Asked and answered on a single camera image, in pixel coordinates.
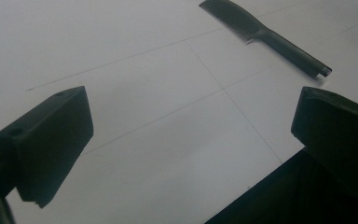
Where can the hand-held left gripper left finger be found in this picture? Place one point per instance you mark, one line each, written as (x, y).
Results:
(46, 140)

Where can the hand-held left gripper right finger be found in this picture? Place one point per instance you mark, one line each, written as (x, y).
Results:
(338, 133)

